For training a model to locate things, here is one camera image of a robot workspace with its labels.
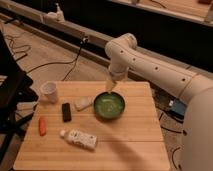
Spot black rectangular block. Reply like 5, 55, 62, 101
62, 103, 71, 122

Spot white paper cup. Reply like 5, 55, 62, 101
40, 82, 58, 103

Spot white object on rail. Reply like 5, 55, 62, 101
45, 3, 65, 22

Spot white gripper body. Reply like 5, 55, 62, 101
108, 67, 128, 82

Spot blue power box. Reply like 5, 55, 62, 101
169, 99, 186, 118

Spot black chair frame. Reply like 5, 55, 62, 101
0, 31, 38, 164

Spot black floor cable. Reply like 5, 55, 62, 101
25, 37, 90, 82

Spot beige gripper fingers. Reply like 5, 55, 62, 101
105, 79, 117, 93

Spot white plastic bottle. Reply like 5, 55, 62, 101
60, 130, 97, 150

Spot wooden table top board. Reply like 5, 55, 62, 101
14, 81, 170, 171

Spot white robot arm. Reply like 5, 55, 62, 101
105, 33, 213, 171

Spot green bowl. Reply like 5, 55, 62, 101
93, 92, 125, 120

